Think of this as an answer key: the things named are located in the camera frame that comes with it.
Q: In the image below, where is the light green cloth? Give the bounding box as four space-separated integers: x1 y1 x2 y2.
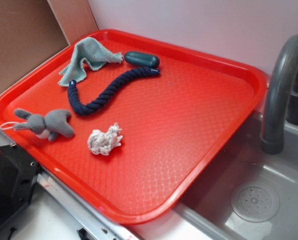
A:
58 37 123 87

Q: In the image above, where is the crumpled white paper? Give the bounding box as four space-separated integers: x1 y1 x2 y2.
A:
87 123 123 156

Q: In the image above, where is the grey plastic faucet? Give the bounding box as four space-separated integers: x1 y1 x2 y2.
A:
260 34 298 155

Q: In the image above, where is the grey plush bunny toy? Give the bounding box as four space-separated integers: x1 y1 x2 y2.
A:
0 108 75 142

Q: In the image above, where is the aluminium frame rail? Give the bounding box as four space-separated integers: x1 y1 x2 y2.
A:
0 119 126 240

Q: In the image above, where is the round grey sink drain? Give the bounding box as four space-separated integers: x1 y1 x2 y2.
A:
230 181 280 223

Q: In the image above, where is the brown cardboard panel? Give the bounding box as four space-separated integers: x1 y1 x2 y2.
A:
0 0 98 94

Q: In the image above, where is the dark teal oval case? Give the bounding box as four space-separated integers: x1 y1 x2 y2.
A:
124 51 160 68

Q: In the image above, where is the navy blue twisted rope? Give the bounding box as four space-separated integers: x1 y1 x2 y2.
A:
67 67 161 116

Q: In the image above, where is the grey plastic sink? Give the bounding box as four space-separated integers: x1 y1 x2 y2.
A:
174 112 298 240

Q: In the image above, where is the red plastic tray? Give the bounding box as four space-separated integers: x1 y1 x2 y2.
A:
6 29 267 225

